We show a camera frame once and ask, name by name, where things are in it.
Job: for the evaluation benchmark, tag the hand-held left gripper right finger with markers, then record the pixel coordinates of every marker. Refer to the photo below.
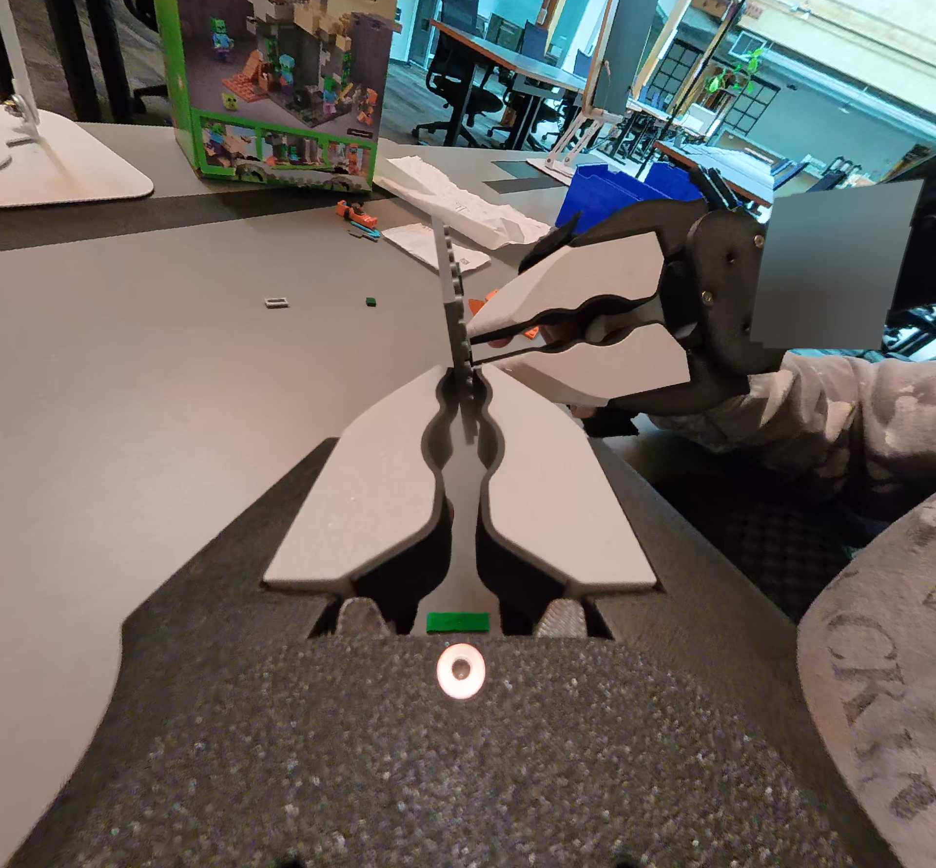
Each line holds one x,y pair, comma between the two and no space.
563,502

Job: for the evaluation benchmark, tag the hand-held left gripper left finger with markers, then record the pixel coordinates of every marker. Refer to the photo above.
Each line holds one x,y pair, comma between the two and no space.
365,502

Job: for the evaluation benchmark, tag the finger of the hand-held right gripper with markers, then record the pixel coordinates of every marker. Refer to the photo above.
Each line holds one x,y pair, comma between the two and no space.
614,367
585,272

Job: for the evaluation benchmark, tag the grey lego baseplate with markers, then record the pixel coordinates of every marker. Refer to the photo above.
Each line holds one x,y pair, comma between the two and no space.
455,312

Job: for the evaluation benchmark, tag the bright green lego plate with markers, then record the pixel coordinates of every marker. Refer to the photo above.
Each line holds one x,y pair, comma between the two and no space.
457,622

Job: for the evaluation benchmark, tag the orange teal lego figure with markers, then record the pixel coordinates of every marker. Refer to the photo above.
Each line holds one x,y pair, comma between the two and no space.
357,216

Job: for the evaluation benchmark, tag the lego set box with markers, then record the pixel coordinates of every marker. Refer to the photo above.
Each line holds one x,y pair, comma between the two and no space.
292,42

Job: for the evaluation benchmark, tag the blue plastic bin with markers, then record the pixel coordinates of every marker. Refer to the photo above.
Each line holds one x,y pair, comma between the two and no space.
621,199

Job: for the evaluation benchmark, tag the crumpled white paper bag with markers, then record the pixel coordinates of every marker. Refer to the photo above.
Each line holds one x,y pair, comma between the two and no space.
468,203

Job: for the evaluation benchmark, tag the flat white paper bag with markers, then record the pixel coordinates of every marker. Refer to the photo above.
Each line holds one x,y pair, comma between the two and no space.
424,243

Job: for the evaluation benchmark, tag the black wrist rest pad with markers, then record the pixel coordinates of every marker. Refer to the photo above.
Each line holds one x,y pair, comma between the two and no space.
760,539

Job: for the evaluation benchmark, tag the hanging green plant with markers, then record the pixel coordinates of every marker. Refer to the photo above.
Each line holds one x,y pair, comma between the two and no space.
735,75

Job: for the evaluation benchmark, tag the long wooden desk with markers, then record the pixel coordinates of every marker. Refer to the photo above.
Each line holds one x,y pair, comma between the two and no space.
512,60

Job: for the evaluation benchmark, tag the white stand base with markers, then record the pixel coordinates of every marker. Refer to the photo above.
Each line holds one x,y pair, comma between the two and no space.
66,166

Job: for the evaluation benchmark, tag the wooden desk black legs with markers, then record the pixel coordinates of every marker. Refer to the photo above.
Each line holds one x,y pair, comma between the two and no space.
88,42

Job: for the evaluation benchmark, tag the wooden frame stand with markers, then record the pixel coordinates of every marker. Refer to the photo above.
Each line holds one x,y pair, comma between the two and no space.
578,137

